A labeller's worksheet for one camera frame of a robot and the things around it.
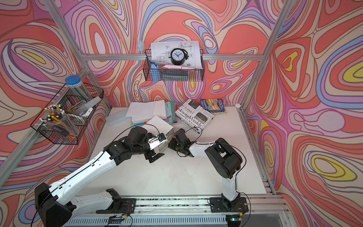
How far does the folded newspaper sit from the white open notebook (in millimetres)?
133

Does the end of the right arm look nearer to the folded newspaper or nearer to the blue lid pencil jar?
the folded newspaper

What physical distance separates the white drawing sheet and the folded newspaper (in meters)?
0.34

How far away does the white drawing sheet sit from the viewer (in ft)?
2.76

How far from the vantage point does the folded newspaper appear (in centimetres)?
104
